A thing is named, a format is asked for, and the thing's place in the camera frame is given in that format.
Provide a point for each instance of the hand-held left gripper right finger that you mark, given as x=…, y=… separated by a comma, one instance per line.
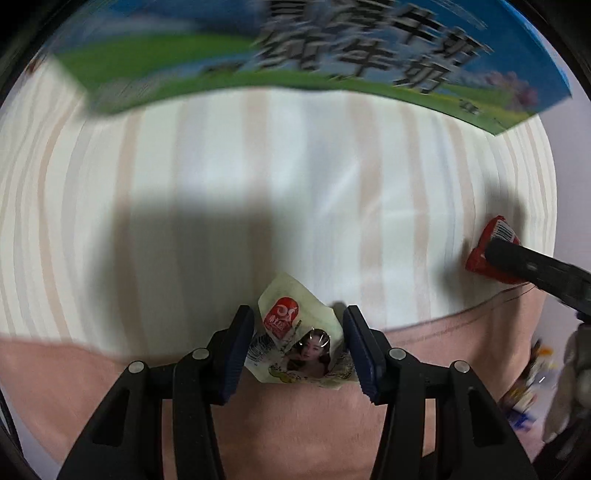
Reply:
x=362, y=350

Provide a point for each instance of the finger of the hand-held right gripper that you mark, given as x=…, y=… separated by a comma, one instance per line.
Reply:
x=535, y=272

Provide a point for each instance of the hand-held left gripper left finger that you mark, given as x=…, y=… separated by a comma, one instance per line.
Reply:
x=238, y=350

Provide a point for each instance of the red barcode snack packet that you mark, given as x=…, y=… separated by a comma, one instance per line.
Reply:
x=480, y=254

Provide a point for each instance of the pale portrait snack packet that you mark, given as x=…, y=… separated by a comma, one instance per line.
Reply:
x=286, y=314

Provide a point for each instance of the printed cardboard box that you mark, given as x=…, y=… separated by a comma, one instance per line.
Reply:
x=184, y=78

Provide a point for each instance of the pink blanket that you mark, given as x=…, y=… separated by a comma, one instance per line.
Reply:
x=300, y=429

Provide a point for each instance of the blurred colourful clutter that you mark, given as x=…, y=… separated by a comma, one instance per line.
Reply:
x=528, y=387

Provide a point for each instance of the grey white cloth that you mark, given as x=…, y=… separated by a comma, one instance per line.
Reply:
x=565, y=401

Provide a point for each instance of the striped bed sheet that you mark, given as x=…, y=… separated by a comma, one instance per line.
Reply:
x=277, y=161

